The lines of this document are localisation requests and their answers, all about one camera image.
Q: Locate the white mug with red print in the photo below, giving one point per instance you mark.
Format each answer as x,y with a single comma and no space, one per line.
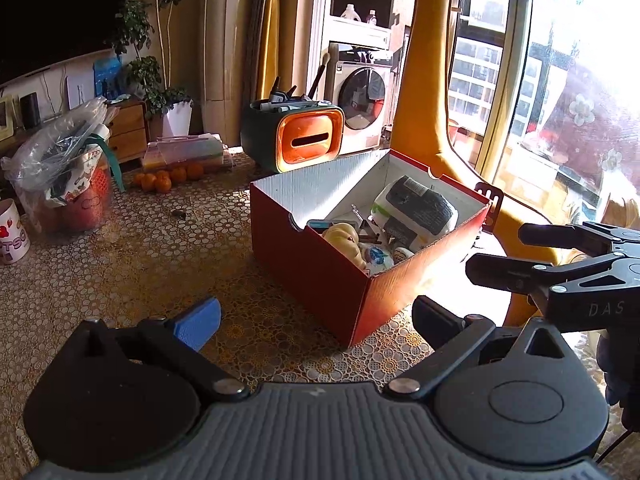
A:
12,235

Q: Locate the small clear bottle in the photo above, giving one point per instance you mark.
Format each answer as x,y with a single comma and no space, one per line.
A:
371,17

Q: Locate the white bottle with blue label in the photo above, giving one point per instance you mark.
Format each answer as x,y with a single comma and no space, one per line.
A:
378,260

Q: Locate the yellow giraffe-shaped chair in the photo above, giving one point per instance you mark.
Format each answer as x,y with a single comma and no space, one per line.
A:
425,110

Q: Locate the orange fruit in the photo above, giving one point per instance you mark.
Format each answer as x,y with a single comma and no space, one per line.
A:
178,174
163,184
137,179
195,170
148,183

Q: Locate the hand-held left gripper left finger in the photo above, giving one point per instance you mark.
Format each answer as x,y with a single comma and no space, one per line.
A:
197,322

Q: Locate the grey white tissue pack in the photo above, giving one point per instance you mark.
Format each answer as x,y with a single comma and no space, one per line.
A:
417,210

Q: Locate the yellow doll toy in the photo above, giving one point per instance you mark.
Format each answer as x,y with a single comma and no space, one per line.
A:
342,245

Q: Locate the tall green potted plant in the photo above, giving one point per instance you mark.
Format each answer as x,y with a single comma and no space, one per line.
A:
145,75

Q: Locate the wooden drawer cabinet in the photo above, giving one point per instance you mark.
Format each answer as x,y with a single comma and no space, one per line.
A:
127,132

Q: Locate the stack of pink plastic cases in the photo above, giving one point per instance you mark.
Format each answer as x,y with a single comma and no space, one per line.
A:
185,152

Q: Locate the black walkie-talkie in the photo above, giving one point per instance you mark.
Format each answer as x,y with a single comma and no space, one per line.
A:
282,94

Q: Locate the red cardboard box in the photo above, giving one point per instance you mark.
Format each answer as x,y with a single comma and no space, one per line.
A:
310,265

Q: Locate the plastic bag of snacks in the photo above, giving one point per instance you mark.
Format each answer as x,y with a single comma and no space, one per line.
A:
60,180

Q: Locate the beige standing air conditioner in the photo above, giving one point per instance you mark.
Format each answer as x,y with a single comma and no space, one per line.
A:
232,50

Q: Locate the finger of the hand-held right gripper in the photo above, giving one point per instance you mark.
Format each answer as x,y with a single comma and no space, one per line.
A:
575,235
510,272

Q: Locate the black speaker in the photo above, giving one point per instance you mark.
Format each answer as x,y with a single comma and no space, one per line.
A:
30,110

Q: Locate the person's right hand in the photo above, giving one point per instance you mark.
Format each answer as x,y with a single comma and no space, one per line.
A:
622,375

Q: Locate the photo frame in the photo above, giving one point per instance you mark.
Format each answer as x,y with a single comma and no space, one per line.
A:
5,117

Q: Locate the white washing machine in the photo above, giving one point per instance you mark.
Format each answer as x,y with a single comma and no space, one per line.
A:
360,105

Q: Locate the white detergent bottle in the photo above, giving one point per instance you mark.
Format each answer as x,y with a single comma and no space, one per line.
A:
351,13

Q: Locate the black television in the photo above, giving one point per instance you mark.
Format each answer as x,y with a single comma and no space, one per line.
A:
55,15

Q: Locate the yellow curtain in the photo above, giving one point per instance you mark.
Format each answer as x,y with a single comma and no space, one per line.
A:
280,30

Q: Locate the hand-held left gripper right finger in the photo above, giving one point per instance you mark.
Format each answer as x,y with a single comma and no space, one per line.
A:
436,321

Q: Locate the red floral blanket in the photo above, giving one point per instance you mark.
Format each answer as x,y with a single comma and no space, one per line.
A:
585,140

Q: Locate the orange green tissue box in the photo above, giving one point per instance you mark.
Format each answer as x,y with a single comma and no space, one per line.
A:
300,140

